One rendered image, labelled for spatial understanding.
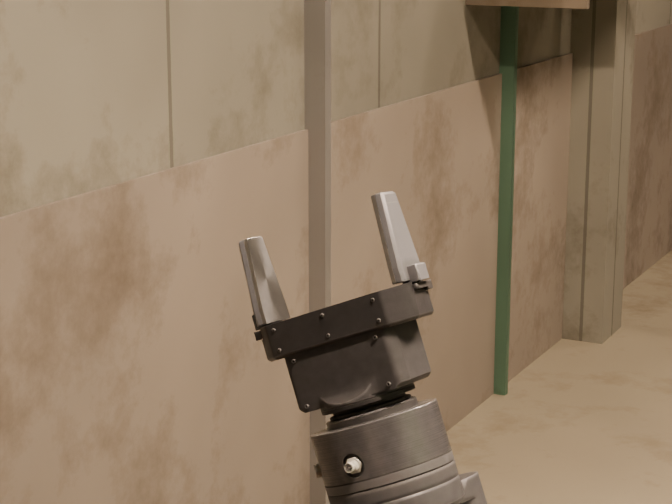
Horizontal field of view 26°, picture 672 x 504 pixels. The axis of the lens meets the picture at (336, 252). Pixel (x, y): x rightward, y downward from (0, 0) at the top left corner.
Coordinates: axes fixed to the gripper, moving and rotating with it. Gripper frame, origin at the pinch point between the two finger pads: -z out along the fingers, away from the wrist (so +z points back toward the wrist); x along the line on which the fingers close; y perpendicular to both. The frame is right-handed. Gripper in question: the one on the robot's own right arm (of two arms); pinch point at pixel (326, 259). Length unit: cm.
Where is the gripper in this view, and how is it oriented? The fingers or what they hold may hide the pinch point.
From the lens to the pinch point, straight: 98.0
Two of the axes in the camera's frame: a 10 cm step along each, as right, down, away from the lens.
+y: -4.7, 0.8, -8.8
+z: 2.8, 9.6, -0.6
